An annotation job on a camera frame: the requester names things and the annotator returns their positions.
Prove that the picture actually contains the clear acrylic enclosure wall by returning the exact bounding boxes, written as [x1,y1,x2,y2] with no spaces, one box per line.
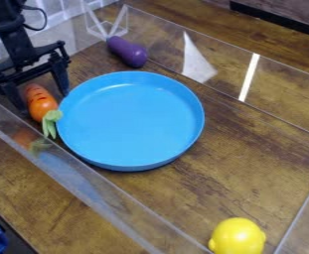
[0,0,309,254]

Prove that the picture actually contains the black bar top right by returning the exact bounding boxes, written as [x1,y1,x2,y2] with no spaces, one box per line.
[230,0,309,35]

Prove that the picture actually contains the purple toy eggplant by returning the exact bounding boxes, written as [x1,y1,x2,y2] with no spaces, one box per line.
[106,36,147,67]

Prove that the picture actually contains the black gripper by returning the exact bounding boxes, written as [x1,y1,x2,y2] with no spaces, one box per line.
[0,41,71,114]

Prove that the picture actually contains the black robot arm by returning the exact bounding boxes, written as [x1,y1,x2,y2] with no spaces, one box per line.
[0,0,71,113]

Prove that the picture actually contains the yellow toy lemon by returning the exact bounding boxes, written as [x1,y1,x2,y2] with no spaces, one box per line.
[209,217,267,254]

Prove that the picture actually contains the blue round plate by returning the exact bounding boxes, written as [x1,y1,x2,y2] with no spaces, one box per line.
[58,71,205,172]

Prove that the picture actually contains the orange toy carrot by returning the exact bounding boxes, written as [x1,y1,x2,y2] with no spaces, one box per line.
[24,83,63,138]

